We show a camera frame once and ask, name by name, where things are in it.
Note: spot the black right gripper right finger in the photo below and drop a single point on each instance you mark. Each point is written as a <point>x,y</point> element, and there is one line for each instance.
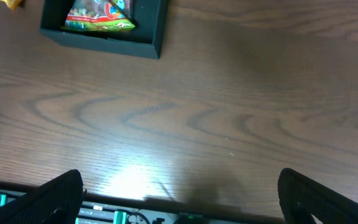
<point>304,200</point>

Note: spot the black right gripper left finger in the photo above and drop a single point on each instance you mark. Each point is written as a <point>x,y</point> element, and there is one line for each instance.
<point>57,201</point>

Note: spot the Haribo worms candy bag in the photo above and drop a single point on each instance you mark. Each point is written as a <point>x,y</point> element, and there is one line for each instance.
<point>99,16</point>

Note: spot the yellow candy wrapper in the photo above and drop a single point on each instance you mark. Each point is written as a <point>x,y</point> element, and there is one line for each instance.
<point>12,4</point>

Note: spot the dark green open box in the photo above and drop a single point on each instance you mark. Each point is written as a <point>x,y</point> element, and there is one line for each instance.
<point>145,40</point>

